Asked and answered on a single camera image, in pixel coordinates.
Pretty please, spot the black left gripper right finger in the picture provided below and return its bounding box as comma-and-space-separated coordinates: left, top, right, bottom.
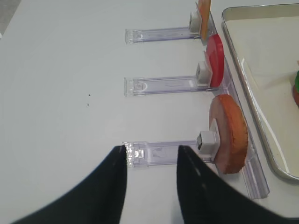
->
177, 146, 299, 224

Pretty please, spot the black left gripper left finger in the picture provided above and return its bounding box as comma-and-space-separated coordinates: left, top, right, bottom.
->
16, 146, 127, 224

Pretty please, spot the white pusher block for tomato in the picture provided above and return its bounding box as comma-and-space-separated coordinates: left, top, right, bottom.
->
196, 61, 212, 86

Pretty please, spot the upright red tomato slice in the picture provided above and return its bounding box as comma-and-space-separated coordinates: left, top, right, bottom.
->
206, 34, 224, 88

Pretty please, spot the green lettuce leaf on burger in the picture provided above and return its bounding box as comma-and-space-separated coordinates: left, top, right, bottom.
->
294, 71, 299, 93

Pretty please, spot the white pusher block for cheese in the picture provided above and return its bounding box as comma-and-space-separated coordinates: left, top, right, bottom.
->
189, 11, 202, 33

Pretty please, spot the upright cheese slice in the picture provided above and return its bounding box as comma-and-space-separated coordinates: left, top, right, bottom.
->
198, 0, 211, 41

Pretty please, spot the upright bottom bun slice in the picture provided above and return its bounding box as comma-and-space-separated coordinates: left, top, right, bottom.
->
209, 94, 249, 174

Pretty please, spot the white pusher block for bun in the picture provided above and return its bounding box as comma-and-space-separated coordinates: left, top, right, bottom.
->
197, 126, 221, 159

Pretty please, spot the left clear plastic rack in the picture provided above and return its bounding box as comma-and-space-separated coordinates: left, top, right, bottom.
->
124, 15, 270, 199

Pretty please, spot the bottom bun on tray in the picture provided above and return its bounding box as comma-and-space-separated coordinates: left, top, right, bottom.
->
292, 85, 299, 106

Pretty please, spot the white rectangular metal tray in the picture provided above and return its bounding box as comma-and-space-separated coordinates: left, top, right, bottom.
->
222, 3, 299, 182

